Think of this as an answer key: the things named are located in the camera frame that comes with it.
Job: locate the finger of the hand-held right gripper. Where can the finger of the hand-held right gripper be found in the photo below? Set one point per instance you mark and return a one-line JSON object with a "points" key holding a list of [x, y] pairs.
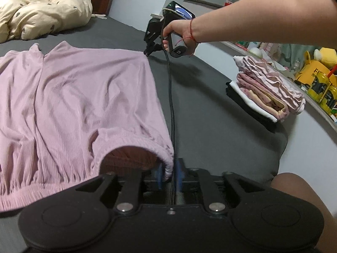
{"points": [[152, 49]]}

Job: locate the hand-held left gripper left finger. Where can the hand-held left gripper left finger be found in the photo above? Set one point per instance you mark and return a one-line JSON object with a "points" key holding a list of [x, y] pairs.
{"points": [[159, 176]]}

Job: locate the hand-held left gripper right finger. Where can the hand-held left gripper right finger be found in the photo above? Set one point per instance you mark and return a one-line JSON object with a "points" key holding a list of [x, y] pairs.
{"points": [[179, 175]]}

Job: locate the pink ribbed pants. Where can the pink ribbed pants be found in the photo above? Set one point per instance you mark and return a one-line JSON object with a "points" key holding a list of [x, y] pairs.
{"points": [[79, 97]]}

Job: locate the person's right forearm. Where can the person's right forearm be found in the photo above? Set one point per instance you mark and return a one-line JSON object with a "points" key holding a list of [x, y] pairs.
{"points": [[263, 18]]}

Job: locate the person's right hand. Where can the person's right hand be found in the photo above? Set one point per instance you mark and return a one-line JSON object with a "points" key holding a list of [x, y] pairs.
{"points": [[180, 29]]}

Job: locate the grey drawer box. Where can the grey drawer box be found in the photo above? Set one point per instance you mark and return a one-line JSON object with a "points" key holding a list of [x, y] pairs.
{"points": [[205, 2]]}

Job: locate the white frilled cloth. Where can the white frilled cloth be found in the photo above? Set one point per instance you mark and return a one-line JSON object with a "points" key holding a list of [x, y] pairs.
{"points": [[99, 16]]}

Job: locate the grey-sheeted bed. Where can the grey-sheeted bed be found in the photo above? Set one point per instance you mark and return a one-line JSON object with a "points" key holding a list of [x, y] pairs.
{"points": [[200, 105]]}

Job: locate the black folded garment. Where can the black folded garment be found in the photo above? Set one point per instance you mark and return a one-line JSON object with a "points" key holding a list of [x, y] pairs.
{"points": [[250, 114]]}

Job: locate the pink dotted folded garment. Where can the pink dotted folded garment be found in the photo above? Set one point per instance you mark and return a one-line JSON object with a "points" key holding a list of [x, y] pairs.
{"points": [[250, 84]]}

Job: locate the floral white folded garment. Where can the floral white folded garment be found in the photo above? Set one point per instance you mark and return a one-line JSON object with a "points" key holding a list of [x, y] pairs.
{"points": [[271, 81]]}

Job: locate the beige heart-print duvet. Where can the beige heart-print duvet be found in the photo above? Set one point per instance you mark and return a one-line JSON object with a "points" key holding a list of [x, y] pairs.
{"points": [[39, 10]]}

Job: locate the yellow folded garment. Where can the yellow folded garment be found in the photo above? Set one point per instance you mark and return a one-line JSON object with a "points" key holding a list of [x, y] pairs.
{"points": [[283, 113]]}

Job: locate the person's leg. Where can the person's leg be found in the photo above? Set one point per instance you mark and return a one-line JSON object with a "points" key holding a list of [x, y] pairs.
{"points": [[302, 189]]}

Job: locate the yellow canned drink pack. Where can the yellow canned drink pack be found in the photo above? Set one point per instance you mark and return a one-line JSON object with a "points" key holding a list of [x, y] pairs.
{"points": [[316, 81]]}

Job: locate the yellow plush toy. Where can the yellow plush toy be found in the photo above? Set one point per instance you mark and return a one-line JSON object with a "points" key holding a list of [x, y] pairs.
{"points": [[326, 56]]}

